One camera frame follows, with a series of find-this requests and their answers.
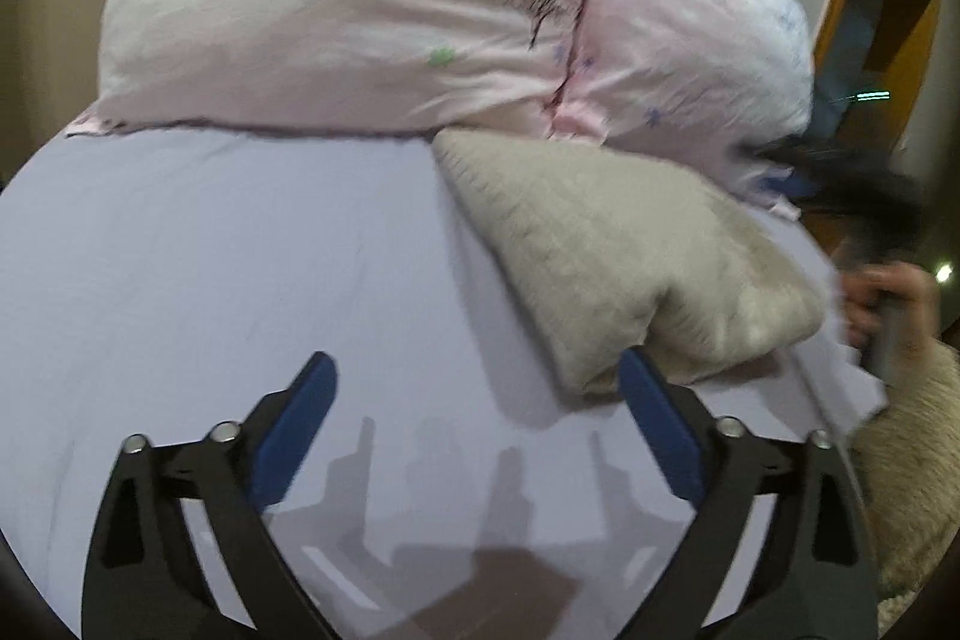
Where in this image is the pink floral pillow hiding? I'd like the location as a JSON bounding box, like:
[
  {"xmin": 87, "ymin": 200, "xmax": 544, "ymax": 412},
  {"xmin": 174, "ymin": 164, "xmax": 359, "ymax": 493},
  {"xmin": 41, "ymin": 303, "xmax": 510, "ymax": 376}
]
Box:
[{"xmin": 64, "ymin": 0, "xmax": 817, "ymax": 214}]

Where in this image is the person's right hand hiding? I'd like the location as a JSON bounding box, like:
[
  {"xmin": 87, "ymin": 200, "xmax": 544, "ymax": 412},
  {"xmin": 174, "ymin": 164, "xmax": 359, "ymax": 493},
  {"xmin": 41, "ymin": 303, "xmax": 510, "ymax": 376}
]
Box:
[{"xmin": 838, "ymin": 261, "xmax": 940, "ymax": 356}]

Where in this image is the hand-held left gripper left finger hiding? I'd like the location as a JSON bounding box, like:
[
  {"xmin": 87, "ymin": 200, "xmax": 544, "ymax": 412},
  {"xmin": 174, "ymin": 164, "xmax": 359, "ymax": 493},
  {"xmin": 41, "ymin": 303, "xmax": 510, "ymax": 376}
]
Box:
[{"xmin": 81, "ymin": 351, "xmax": 340, "ymax": 640}]

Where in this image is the beige knitted garment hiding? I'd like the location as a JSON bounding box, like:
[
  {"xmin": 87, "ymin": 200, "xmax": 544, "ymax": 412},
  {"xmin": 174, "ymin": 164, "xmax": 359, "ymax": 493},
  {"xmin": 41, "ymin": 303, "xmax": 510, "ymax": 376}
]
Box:
[{"xmin": 433, "ymin": 128, "xmax": 833, "ymax": 402}]

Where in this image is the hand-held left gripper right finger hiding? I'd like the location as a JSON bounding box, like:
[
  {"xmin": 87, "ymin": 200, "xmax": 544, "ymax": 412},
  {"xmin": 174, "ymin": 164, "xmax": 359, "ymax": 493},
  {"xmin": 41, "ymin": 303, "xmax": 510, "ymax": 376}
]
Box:
[{"xmin": 618, "ymin": 347, "xmax": 880, "ymax": 640}]

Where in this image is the lavender bed sheet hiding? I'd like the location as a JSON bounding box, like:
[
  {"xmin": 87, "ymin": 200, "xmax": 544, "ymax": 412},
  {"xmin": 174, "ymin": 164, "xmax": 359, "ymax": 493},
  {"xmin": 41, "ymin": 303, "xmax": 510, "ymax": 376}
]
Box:
[{"xmin": 0, "ymin": 122, "xmax": 890, "ymax": 640}]

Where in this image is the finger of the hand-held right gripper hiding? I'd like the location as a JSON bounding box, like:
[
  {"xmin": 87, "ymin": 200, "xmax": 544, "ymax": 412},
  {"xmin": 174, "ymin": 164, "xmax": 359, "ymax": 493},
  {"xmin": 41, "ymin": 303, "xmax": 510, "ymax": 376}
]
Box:
[{"xmin": 739, "ymin": 136, "xmax": 815, "ymax": 199}]

